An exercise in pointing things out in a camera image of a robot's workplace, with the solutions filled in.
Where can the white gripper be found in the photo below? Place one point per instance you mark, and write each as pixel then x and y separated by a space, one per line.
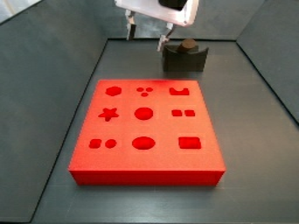
pixel 151 8

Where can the brown oval cylinder peg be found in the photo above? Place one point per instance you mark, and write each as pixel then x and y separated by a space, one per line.
pixel 186 45

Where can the black curved cradle fixture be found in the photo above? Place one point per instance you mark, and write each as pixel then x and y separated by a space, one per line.
pixel 183 61

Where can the red shape-hole block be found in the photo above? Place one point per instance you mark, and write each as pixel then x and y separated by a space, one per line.
pixel 147 136

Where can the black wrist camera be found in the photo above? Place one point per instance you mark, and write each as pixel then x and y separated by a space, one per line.
pixel 173 4

